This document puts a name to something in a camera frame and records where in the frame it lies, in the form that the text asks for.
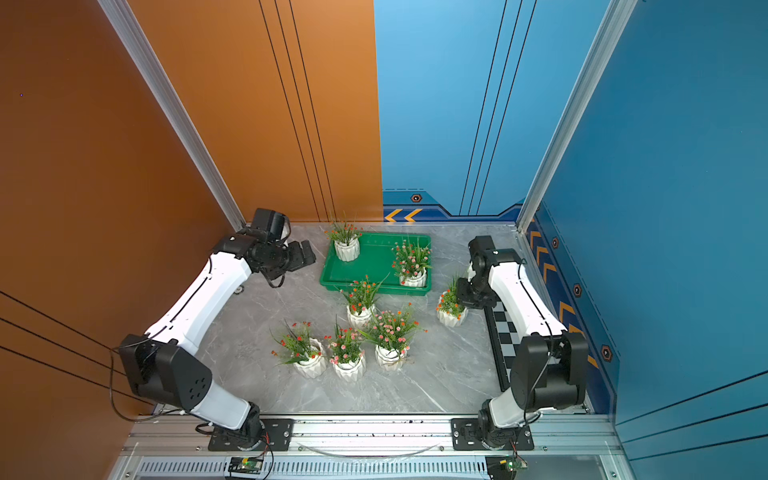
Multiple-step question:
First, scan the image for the orange flower pot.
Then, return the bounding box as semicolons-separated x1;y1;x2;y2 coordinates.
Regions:
436;276;468;328

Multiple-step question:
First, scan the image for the red flower pot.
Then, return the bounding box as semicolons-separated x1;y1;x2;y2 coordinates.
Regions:
326;221;362;262
271;321;328;379
340;276;383;329

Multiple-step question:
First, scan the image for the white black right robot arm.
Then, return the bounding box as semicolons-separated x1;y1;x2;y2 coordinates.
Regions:
457;236;589;449

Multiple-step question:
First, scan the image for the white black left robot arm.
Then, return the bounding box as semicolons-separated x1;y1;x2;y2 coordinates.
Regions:
116;234;316;451

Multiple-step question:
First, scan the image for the green plastic storage tray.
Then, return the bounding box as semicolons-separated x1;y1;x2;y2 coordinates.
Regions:
319;232;432;296

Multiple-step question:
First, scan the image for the black white chessboard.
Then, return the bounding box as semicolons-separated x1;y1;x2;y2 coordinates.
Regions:
483;302;520;392

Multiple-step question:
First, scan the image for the pink flower pot large centre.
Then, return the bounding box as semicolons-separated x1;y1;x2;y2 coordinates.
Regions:
360;303;422;372

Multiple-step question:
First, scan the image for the green circuit board right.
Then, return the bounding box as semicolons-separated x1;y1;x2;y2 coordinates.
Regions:
485;456;528;480

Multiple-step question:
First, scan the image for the green circuit board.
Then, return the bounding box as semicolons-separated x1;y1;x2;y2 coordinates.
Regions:
227;457;265;479
485;456;528;480

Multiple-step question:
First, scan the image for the green circuit board left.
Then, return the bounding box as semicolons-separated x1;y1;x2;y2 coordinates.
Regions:
227;457;265;479

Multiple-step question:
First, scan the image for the white vented front panel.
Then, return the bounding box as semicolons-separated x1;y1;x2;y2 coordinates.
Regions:
131;456;488;479

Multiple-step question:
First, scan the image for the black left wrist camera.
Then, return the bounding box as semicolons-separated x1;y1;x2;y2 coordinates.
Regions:
249;208;291;243

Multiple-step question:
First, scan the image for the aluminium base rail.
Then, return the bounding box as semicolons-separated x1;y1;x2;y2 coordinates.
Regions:
118;412;624;459

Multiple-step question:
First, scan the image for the aluminium corner post left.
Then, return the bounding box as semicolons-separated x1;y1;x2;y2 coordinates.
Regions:
98;0;246;230

